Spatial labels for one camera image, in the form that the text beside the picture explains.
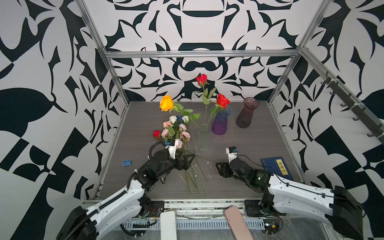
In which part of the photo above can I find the dark maroon glass vase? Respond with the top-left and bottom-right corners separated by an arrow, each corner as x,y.
236,98 -> 260,129

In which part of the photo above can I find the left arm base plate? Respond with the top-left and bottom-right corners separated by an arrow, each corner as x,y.
141,201 -> 165,218

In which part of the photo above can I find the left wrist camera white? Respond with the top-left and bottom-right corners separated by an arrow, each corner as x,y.
166,139 -> 179,160

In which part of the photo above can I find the small red artificial rose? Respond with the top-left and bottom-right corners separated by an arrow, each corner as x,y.
196,74 -> 221,133

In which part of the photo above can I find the white phone-like device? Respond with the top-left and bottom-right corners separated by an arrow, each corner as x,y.
160,211 -> 178,240

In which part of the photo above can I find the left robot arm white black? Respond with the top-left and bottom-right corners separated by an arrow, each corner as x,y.
56,140 -> 195,240

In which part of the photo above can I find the small circuit board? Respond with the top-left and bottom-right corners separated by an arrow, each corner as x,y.
262,217 -> 284,236

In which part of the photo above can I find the orange artificial rose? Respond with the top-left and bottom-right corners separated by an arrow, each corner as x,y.
159,95 -> 203,131

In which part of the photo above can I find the purple blue glass vase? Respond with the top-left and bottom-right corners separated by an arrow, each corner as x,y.
211,106 -> 232,136

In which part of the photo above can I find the pink phone-like device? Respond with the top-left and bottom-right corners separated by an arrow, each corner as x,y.
224,206 -> 254,240

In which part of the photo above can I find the clear glass vase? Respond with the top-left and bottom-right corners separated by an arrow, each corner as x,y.
198,124 -> 211,152

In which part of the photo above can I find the blue binder clip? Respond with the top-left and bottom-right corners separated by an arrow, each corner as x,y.
121,160 -> 132,172

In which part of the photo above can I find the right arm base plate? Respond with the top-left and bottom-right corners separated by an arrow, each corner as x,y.
244,200 -> 271,218

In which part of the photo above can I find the blue book yellow label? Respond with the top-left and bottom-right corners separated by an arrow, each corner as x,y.
261,157 -> 294,181

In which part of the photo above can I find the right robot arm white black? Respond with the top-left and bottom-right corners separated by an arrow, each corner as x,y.
216,158 -> 364,240

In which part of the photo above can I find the bunch of artificial flowers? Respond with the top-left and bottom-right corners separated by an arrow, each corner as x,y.
152,114 -> 209,195

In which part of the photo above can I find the grey hook rack rail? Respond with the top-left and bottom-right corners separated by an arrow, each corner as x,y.
320,71 -> 384,142

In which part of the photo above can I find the large red artificial rose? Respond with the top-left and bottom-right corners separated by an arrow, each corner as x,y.
211,94 -> 230,121

